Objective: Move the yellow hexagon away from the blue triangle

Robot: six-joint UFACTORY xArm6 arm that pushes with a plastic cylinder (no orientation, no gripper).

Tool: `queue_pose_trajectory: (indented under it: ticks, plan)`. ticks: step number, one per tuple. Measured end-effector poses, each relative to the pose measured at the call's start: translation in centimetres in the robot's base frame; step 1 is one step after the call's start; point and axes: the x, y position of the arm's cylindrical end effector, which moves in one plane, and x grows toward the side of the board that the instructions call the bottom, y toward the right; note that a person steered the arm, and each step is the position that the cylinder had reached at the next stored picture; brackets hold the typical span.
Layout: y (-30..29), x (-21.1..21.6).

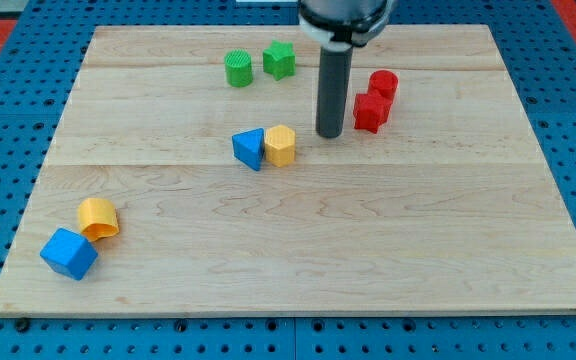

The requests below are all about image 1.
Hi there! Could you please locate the blue cube block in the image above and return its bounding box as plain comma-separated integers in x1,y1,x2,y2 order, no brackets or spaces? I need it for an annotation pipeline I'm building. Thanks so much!
40,228,98,281

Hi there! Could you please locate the yellow heart block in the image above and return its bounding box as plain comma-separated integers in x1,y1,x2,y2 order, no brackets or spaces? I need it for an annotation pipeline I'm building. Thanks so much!
77,198,119,242

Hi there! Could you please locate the blue triangle block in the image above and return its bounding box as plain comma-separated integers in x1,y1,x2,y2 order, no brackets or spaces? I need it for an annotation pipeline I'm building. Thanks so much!
231,128,264,171

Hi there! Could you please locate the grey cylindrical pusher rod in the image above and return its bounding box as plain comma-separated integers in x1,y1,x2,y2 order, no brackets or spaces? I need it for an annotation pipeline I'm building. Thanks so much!
315,48,353,139

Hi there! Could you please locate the yellow hexagon block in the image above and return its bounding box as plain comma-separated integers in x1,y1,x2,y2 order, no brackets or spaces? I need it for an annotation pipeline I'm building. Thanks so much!
264,125,296,167

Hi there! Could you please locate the red cylinder block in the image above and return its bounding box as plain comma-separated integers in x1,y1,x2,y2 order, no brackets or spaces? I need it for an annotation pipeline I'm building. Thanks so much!
368,70,399,101

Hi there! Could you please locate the green star block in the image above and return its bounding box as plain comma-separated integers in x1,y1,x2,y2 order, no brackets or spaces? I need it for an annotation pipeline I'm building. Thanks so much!
263,40,296,81

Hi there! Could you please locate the green cylinder block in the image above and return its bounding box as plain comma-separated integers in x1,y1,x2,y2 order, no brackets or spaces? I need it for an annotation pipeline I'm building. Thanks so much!
224,49,253,88

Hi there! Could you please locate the red star block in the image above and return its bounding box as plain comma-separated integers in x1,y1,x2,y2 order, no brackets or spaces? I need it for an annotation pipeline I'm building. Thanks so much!
353,93,392,134

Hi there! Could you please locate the wooden board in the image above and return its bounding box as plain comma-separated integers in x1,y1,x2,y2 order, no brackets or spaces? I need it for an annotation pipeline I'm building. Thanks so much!
0,25,576,318

